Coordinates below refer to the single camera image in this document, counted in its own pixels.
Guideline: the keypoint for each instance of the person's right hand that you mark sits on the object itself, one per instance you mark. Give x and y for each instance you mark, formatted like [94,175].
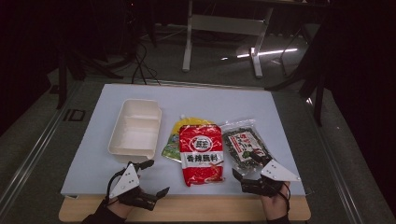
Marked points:
[274,205]

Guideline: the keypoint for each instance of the white divided lunch box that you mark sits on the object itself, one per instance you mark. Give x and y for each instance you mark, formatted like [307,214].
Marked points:
[135,130]

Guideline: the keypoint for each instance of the yellow packet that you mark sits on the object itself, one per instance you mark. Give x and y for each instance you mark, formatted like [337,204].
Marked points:
[174,146]

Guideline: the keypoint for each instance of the metal floor rail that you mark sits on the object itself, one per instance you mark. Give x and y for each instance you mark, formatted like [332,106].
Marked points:
[337,174]
[29,161]

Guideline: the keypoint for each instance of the black stand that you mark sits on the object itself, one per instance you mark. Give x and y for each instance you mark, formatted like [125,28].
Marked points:
[318,96]
[63,81]

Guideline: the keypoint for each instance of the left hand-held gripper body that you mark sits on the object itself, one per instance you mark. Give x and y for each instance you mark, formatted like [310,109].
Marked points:
[124,182]

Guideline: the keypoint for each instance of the wooden table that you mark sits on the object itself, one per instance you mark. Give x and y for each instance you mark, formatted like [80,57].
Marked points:
[199,209]

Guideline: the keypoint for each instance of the person's left hand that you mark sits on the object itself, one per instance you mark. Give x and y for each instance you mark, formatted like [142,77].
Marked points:
[120,210]

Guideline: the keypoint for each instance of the clear seaweed packet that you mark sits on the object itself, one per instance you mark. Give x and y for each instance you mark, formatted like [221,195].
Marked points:
[244,144]

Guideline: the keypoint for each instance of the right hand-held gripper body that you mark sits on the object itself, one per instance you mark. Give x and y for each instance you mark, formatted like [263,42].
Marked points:
[277,174]

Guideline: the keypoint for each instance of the red seasoning packet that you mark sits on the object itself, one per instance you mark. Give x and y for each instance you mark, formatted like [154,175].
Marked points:
[201,155]

